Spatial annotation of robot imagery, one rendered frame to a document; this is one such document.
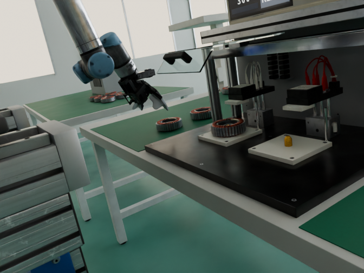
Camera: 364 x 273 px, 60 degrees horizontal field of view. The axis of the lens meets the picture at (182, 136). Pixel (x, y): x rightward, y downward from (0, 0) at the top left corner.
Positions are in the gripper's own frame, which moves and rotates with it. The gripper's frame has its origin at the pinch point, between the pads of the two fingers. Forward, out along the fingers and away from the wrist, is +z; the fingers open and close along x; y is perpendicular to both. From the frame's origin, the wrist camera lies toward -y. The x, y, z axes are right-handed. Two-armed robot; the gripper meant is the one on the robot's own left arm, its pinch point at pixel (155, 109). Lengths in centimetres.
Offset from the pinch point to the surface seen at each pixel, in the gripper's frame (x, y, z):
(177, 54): 33.5, 10.9, -29.3
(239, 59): 28.6, -26.7, -2.2
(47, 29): -366, -206, 21
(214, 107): 23.7, -5.6, 4.4
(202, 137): 30.0, 14.2, -0.1
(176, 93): -65, -80, 55
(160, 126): 1.4, 3.8, 6.2
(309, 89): 64, 7, -13
